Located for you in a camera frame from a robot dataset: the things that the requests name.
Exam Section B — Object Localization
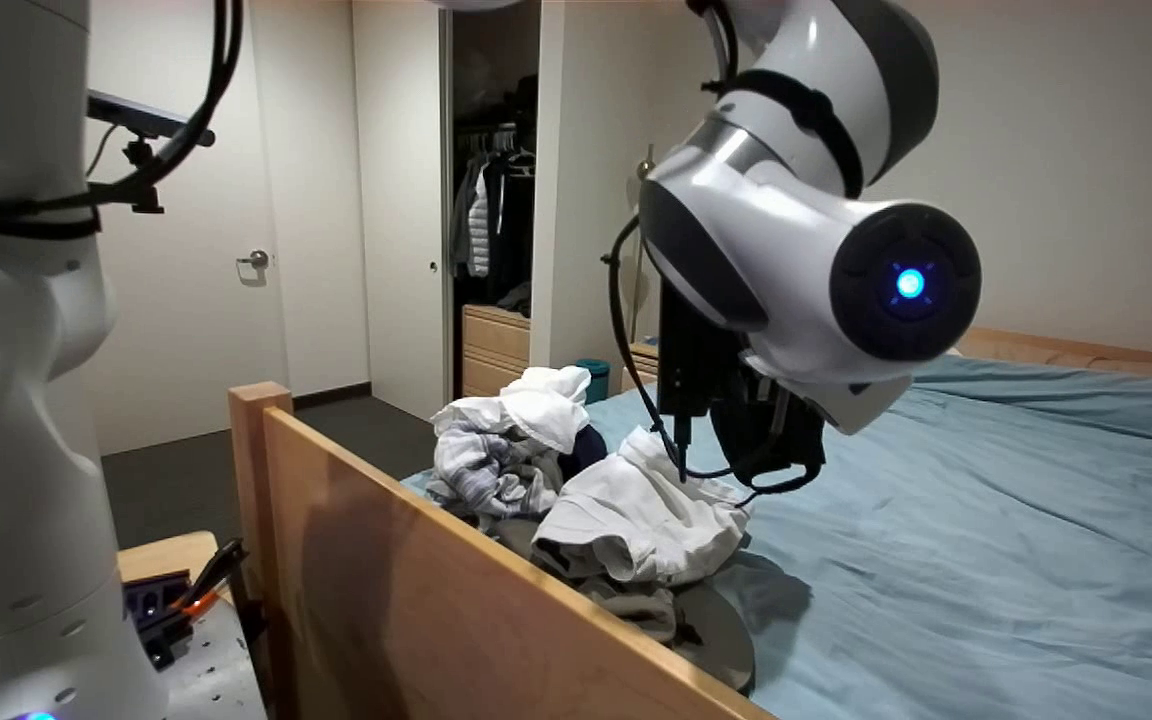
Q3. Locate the blue bed sheet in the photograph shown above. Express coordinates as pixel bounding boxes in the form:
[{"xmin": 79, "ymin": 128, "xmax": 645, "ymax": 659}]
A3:
[{"xmin": 399, "ymin": 353, "xmax": 1152, "ymax": 720}]

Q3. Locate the white door with handle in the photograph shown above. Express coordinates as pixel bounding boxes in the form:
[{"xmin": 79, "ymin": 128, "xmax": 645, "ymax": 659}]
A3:
[{"xmin": 71, "ymin": 0, "xmax": 374, "ymax": 455}]

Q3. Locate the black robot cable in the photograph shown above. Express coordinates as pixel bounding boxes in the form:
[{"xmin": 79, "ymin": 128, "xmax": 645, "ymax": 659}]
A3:
[{"xmin": 602, "ymin": 213, "xmax": 829, "ymax": 499}]

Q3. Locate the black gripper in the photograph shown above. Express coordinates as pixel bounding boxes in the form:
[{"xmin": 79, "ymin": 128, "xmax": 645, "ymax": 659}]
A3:
[{"xmin": 656, "ymin": 288, "xmax": 824, "ymax": 487}]

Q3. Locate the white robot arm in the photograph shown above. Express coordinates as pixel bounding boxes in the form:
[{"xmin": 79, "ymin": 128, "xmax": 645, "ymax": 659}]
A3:
[{"xmin": 0, "ymin": 0, "xmax": 980, "ymax": 720}]

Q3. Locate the wooden box with tools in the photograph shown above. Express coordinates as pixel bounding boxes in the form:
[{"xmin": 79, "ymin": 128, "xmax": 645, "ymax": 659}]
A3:
[{"xmin": 115, "ymin": 533, "xmax": 250, "ymax": 674}]

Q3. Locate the plaid grey white shirt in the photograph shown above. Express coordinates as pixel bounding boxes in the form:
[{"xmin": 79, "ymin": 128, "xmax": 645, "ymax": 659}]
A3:
[{"xmin": 431, "ymin": 363, "xmax": 593, "ymax": 517}]

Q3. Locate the olive grey garment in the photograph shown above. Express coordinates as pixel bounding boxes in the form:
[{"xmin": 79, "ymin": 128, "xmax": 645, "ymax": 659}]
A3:
[{"xmin": 489, "ymin": 522, "xmax": 681, "ymax": 646}]

